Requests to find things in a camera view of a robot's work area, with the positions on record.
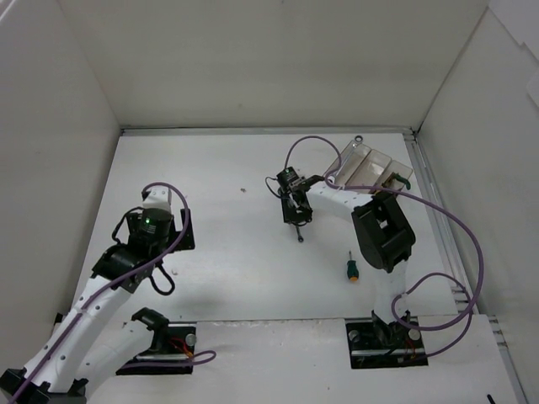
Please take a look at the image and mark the small silver ratchet wrench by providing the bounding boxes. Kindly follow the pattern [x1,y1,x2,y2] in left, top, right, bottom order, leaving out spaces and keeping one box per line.
[295,226,304,243]

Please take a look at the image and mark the green handled cutters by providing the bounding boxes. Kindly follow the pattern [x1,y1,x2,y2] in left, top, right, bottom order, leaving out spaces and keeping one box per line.
[382,172,411,190]

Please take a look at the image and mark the large silver ratchet wrench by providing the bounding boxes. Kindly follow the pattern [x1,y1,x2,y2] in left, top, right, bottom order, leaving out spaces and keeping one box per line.
[339,135,364,167]

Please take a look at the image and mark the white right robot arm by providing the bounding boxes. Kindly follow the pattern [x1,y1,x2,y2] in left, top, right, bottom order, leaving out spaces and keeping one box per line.
[273,167,416,347]

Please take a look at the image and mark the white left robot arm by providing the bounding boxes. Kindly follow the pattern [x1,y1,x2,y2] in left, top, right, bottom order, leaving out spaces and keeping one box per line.
[1,182,195,403]

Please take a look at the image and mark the green orange screwdriver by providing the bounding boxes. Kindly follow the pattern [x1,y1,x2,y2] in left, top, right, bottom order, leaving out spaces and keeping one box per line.
[346,251,360,282]

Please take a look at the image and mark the clear bin left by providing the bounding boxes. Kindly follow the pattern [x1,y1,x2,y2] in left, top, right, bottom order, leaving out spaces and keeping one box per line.
[323,144,371,189]

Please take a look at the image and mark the clear bin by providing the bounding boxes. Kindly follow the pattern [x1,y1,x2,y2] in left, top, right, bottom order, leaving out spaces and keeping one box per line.
[378,160,414,190]
[346,149,392,188]
[323,144,371,189]

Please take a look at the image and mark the clear bin middle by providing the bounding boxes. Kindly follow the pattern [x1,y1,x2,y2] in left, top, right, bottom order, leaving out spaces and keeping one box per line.
[346,149,392,188]

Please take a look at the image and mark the clear bin right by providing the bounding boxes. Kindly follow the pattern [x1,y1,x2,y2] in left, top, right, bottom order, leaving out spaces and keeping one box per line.
[378,160,414,190]

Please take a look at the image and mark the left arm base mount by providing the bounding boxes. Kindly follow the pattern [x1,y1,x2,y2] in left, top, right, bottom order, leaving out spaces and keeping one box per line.
[116,322,196,376]

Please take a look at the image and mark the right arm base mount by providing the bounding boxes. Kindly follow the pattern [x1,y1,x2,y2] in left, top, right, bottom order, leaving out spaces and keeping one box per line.
[345,319,429,369]

